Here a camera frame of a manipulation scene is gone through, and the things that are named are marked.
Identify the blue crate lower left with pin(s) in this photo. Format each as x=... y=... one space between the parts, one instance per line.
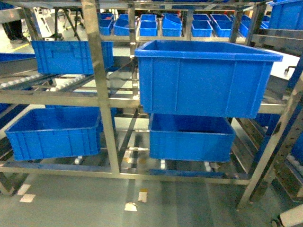
x=55 y=133

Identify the stainless steel flow rack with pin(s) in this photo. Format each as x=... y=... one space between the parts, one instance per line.
x=121 y=90

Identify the blue crate lower middle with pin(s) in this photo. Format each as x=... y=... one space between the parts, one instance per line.
x=190 y=138

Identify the large blue crate front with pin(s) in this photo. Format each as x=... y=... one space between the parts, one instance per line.
x=217 y=79

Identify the small blue bin far row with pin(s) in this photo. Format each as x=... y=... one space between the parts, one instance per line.
x=201 y=26
x=171 y=25
x=105 y=21
x=121 y=25
x=148 y=25
x=222 y=25

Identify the blue crate upper left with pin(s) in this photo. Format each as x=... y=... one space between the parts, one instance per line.
x=63 y=57

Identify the blue crate top right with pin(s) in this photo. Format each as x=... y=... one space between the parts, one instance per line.
x=287 y=15

